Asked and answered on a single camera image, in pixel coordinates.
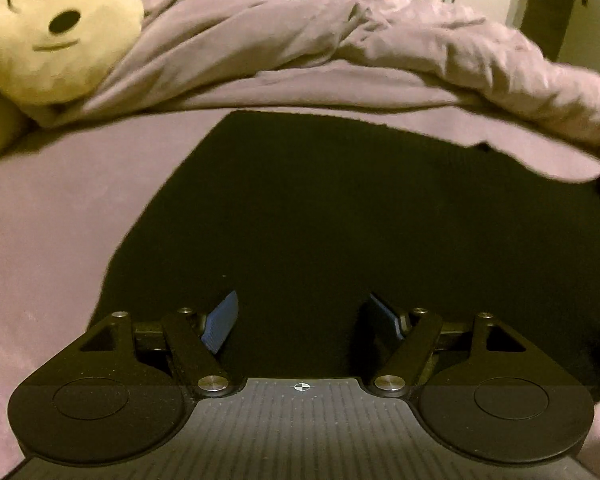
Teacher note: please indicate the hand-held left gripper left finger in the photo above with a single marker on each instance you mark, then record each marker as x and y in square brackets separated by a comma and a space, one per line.
[222, 322]

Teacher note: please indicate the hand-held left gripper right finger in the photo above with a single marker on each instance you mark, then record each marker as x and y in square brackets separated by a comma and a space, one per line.
[382, 322]

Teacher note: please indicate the black knit sweater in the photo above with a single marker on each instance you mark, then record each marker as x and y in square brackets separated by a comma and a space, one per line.
[330, 220]

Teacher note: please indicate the purple duvet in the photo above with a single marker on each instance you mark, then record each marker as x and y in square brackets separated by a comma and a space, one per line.
[330, 35]

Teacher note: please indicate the cream emoji face pillow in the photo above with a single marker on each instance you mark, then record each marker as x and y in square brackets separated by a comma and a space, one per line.
[55, 30]

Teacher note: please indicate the brown door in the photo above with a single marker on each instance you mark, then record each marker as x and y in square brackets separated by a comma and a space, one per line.
[552, 5]

